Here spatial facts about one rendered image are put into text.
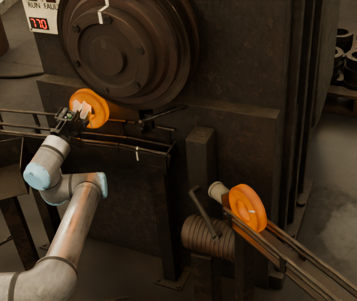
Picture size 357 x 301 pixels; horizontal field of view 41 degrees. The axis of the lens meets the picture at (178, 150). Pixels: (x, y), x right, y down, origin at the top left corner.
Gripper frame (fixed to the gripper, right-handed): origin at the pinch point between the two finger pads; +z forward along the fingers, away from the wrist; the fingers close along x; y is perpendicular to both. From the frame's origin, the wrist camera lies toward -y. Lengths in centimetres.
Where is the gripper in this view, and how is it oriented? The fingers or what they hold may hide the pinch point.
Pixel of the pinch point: (88, 104)
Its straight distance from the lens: 181.1
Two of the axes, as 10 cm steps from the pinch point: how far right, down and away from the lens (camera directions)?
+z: 3.6, -7.7, 5.3
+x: -9.1, -1.7, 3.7
